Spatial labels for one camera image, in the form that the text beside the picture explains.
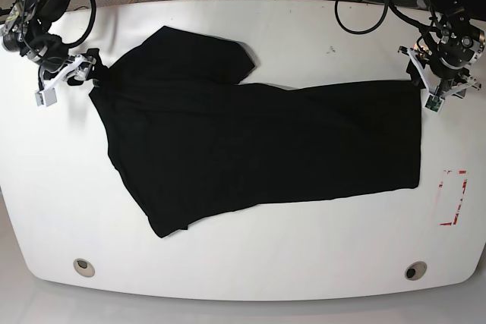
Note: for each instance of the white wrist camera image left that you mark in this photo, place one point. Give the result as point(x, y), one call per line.
point(46, 95)

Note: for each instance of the table grommet hole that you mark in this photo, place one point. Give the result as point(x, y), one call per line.
point(84, 268)
point(416, 271)

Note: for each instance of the left table grommet hole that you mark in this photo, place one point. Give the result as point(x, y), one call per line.
point(84, 268)

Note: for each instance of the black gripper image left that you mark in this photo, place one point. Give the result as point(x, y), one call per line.
point(73, 69)

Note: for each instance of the red tape rectangle marking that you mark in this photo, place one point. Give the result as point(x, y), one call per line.
point(450, 196)

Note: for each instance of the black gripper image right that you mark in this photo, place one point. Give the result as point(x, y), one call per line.
point(449, 78)

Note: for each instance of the right table grommet hole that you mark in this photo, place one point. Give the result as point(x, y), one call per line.
point(416, 271)

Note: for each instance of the black T-shirt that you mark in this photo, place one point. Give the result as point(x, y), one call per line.
point(192, 139)

